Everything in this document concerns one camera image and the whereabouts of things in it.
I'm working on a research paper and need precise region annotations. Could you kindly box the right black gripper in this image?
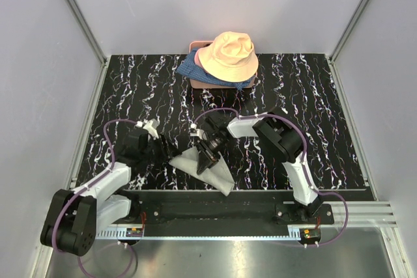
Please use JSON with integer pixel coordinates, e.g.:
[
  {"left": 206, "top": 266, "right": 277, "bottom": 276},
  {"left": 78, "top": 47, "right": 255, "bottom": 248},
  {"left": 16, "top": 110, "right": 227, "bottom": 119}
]
[{"left": 195, "top": 133, "right": 229, "bottom": 175}]

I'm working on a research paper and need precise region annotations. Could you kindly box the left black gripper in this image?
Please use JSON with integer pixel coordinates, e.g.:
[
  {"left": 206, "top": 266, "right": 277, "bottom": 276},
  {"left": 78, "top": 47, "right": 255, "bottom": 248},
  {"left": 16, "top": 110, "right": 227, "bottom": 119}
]
[{"left": 141, "top": 133, "right": 182, "bottom": 164}]

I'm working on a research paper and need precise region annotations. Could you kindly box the grey cloth napkin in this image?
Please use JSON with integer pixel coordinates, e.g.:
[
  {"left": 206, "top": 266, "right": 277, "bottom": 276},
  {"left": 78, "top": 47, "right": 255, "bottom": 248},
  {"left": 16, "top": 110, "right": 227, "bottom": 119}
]
[{"left": 169, "top": 147, "right": 235, "bottom": 196}]

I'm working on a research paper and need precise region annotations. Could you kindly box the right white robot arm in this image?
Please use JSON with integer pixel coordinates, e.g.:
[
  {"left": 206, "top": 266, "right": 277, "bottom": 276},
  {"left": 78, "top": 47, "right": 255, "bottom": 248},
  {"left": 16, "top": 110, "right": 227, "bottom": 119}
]
[{"left": 196, "top": 113, "right": 323, "bottom": 224}]

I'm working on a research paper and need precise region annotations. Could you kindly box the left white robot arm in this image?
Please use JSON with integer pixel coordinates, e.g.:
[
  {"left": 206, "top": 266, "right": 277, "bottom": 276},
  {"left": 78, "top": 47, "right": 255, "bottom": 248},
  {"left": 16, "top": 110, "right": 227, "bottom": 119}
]
[{"left": 40, "top": 128, "right": 180, "bottom": 257}]

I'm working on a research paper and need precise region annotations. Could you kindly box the blue patterned cloth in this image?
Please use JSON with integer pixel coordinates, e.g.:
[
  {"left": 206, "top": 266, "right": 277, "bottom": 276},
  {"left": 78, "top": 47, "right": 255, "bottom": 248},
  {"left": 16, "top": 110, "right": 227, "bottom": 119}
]
[{"left": 177, "top": 49, "right": 257, "bottom": 90}]

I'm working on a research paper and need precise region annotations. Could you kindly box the pink plastic tray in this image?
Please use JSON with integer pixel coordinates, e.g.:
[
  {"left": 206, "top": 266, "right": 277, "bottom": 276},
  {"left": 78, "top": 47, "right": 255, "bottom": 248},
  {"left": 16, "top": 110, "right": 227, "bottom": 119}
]
[{"left": 189, "top": 40, "right": 257, "bottom": 89}]

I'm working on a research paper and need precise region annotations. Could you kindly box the peach bucket hat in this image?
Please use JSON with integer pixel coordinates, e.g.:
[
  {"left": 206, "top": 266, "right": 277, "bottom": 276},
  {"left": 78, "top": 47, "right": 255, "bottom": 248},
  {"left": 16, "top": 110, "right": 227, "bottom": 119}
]
[{"left": 197, "top": 31, "right": 259, "bottom": 83}]

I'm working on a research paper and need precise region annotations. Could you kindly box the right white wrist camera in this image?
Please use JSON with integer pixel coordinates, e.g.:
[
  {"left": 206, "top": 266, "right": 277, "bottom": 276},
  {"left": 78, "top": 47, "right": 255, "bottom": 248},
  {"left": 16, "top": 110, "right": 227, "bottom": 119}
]
[{"left": 189, "top": 123, "right": 207, "bottom": 140}]

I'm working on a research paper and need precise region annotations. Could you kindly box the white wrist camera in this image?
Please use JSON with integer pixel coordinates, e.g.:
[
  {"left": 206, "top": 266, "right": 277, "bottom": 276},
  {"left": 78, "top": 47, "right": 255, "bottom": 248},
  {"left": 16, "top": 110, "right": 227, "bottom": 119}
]
[
  {"left": 189, "top": 123, "right": 207, "bottom": 140},
  {"left": 135, "top": 118, "right": 160, "bottom": 139}
]

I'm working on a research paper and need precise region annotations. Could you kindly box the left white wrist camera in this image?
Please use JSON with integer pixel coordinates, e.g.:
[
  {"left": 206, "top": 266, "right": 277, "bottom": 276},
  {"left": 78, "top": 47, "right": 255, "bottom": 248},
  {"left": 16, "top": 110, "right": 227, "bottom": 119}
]
[{"left": 135, "top": 118, "right": 160, "bottom": 139}]

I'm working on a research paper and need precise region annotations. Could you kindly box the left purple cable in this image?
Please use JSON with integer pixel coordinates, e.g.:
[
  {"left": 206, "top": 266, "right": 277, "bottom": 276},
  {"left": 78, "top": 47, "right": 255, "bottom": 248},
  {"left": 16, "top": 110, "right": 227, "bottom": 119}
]
[{"left": 50, "top": 118, "right": 144, "bottom": 275}]

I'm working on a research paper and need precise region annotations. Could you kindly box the white slotted cable duct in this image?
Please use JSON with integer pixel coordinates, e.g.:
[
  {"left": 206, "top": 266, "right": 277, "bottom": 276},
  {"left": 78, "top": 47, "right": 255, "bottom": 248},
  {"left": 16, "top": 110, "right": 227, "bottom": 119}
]
[{"left": 96, "top": 227, "right": 144, "bottom": 240}]

